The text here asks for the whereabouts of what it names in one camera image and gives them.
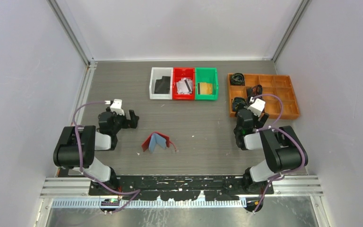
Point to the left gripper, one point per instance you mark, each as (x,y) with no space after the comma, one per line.
(127,123)

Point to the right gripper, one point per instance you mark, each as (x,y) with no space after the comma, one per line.
(261,123)

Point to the red card holder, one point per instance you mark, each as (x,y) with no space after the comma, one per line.
(157,139)

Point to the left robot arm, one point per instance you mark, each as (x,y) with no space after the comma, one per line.
(77,145)

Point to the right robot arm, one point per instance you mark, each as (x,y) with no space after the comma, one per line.
(282,149)

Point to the black card in white bin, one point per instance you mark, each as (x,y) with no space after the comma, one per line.
(162,85)

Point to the gold card in green bin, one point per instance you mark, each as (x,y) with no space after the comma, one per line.
(205,88)

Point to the silver card in red bin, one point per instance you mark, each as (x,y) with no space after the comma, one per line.
(182,87)

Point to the rolled black belt lower left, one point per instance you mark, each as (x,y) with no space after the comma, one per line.
(238,104)

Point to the rolled black belt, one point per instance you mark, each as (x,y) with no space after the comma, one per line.
(238,104)
(237,79)
(254,91)

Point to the rolled black belt middle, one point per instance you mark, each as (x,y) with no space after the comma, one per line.
(254,91)

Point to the rolled black belt top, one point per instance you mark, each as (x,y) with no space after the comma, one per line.
(237,79)

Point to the orange compartment tray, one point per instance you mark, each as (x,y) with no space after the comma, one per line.
(278,85)

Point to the white plastic bin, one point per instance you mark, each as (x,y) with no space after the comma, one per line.
(157,73)

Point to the green plastic bin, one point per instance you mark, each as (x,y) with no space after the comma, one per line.
(208,75)

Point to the red plastic bin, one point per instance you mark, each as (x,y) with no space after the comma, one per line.
(180,74)

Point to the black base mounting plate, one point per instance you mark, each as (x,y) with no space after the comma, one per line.
(189,187)

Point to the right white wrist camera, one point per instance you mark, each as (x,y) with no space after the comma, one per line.
(256,106)

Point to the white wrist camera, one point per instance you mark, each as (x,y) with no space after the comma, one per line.
(256,106)
(116,106)

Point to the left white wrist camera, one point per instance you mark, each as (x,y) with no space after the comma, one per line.
(116,106)

